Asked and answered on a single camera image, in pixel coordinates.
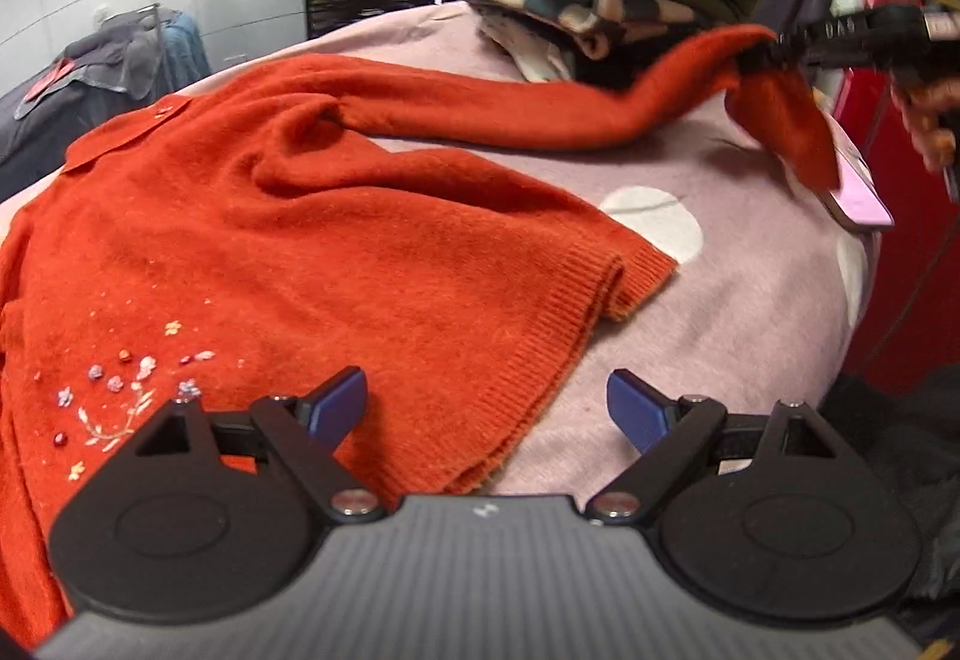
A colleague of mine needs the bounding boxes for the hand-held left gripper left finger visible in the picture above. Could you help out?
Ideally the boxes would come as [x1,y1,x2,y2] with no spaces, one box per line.
[135,366,387,526]

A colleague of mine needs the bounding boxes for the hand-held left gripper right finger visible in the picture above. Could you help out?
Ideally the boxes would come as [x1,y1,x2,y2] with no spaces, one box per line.
[585,369,837,524]

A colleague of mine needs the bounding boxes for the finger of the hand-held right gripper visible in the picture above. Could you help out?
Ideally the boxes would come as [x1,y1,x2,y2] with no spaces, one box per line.
[739,26,818,74]

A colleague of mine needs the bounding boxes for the orange knit sweater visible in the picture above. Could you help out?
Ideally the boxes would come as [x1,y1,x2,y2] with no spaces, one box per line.
[0,24,841,650]

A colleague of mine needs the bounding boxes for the person's right hand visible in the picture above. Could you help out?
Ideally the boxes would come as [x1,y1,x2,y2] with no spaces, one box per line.
[891,81,960,175]

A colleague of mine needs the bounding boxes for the pink smartphone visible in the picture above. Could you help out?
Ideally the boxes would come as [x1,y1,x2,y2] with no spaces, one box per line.
[814,139,897,233]

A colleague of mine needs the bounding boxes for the pink polka dot blanket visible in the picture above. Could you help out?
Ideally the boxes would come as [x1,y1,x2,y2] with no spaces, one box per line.
[0,0,882,503]

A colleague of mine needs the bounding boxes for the red cabinet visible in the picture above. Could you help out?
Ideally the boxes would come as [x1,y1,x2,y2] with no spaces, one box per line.
[831,0,960,398]

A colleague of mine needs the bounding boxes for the white folded cloth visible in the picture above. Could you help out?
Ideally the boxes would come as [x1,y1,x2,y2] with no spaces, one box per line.
[476,7,578,85]

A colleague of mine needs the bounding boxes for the dark cloth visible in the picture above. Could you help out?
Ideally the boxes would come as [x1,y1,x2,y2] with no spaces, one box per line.
[817,366,960,638]

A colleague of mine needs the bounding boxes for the blue denim cloth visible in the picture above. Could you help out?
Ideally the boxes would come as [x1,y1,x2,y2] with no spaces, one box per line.
[161,11,212,87]

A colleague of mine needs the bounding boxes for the dark grey quilt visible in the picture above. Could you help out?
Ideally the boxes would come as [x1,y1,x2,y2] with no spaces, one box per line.
[0,7,185,203]

